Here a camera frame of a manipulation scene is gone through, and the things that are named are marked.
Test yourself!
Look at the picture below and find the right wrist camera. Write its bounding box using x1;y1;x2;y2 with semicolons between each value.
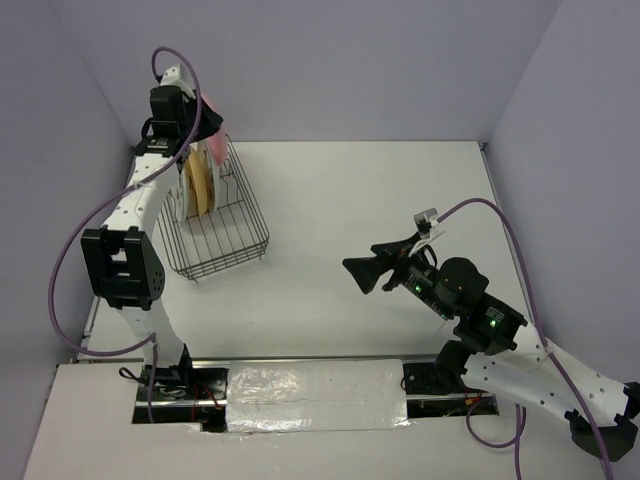
414;208;445;249

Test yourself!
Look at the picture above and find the white blue-rimmed plate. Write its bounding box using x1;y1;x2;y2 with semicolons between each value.
170;167;189;221

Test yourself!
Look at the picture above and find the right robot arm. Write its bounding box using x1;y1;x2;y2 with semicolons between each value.
342;235;639;462

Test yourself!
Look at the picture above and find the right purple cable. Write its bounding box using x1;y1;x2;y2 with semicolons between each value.
434;198;621;480

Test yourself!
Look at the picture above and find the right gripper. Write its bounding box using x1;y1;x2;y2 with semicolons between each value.
340;232;453;318

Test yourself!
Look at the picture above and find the yellow plate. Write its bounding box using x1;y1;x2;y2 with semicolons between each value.
186;147;210;217

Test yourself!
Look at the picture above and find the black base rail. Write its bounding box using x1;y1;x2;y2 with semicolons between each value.
119;358;499;434

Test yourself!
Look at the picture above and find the grey wire dish rack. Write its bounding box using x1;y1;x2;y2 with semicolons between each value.
154;141;270;282

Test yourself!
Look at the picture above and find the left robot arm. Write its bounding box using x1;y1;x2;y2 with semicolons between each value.
81;85;222;399

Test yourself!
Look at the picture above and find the pink plate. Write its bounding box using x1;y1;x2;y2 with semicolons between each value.
201;94;227;166

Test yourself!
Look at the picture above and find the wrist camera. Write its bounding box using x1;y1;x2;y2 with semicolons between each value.
160;64;195;99
414;208;445;249

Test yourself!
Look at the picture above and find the silver foil tape sheet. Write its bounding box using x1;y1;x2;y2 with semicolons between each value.
225;359;409;433

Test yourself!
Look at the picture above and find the white watermelon pattern plate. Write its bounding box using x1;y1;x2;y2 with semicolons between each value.
199;141;220;212

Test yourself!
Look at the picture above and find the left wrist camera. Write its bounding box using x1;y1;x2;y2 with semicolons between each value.
160;64;195;99

